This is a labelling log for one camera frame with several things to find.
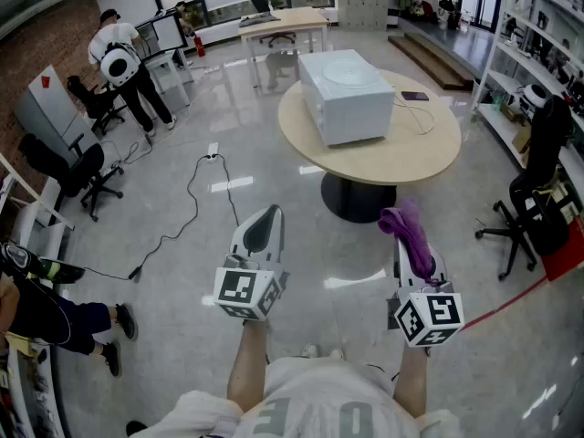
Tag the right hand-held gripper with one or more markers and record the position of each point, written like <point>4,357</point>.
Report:
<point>429,317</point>

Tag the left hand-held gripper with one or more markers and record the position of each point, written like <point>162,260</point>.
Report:
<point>246,290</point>

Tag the purple cloth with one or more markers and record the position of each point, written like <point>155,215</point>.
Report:
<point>408,226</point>

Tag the clear glass round plate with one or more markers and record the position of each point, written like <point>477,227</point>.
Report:
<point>351,73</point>

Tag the person's right forearm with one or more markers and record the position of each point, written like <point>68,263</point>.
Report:
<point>410,381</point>

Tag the person's left forearm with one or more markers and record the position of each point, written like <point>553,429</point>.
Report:
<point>246,363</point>

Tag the white microwave oven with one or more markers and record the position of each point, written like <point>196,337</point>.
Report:
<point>356,117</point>

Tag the white power strip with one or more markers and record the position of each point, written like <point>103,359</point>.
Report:
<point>212,152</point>

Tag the round wooden table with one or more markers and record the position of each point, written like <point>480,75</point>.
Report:
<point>388,162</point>

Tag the person's left shoe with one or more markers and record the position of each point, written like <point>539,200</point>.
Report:
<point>310,350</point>

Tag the person's shoe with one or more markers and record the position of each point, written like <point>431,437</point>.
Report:
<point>336,353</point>
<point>310,350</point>

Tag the person's right shoe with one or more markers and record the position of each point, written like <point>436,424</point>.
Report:
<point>336,353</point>

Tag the black office chair with jacket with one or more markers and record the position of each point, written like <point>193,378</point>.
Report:
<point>547,176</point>

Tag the cardboard box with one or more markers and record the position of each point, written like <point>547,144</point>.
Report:
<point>521,137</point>

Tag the person's white printed shirt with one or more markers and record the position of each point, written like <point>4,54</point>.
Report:
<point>319,399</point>

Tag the dark phone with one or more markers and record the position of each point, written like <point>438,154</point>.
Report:
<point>415,96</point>

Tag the small white table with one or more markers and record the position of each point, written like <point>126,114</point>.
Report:
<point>178,78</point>

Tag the white waste bin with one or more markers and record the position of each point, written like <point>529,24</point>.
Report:
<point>479,90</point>

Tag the white shelf rack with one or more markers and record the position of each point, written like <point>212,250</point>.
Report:
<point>515,89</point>

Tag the white round pod backpack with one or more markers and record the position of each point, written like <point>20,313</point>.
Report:
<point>533,95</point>
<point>117,64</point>

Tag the red fire extinguisher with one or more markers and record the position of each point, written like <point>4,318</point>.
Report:
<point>200,46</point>

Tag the wooden step platform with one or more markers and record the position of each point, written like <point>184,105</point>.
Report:
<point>433,59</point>

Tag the grey garment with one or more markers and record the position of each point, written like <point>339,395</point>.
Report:
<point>257,20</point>

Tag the rectangular wooden table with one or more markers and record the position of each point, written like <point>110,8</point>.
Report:
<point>283,18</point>

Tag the black framed display cabinet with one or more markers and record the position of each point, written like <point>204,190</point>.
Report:
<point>164,32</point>

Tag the grey cabinet with red sticker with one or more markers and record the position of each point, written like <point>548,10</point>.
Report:
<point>45,103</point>

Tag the black hanging bag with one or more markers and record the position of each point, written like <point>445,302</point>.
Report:
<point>447,0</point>

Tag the white metal desk frame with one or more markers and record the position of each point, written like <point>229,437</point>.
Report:
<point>32,208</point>

